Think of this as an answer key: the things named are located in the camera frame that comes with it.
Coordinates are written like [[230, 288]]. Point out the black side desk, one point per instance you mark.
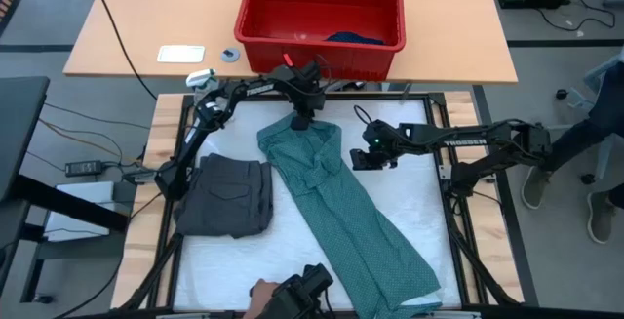
[[19, 133]]

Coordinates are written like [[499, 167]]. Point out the person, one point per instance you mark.
[[590, 129]]

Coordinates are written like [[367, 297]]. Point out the person's hand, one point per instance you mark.
[[261, 294]]

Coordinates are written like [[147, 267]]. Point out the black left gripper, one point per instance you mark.
[[304, 90]]

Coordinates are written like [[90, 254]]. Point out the clear spray bottle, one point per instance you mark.
[[201, 77]]

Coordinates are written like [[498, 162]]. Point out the black table frame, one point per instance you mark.
[[390, 96]]

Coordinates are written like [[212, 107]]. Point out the light wooden desk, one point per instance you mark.
[[439, 16]]

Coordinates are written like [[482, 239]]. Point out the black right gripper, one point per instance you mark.
[[382, 138]]

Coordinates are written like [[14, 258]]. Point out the white box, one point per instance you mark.
[[73, 231]]

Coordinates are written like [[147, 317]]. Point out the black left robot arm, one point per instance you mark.
[[258, 90]]

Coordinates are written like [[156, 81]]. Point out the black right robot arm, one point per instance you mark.
[[463, 142]]

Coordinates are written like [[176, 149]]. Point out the black power adapter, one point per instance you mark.
[[84, 169]]

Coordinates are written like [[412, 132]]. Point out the green patterned shirt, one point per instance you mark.
[[351, 221]]

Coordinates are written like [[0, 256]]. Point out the red tape tag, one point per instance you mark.
[[287, 59]]

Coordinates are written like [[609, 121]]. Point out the dark grey shorts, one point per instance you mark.
[[224, 202]]

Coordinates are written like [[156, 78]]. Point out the red plastic bin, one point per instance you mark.
[[370, 63]]

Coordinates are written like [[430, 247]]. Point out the navy dotted garment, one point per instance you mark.
[[353, 39]]

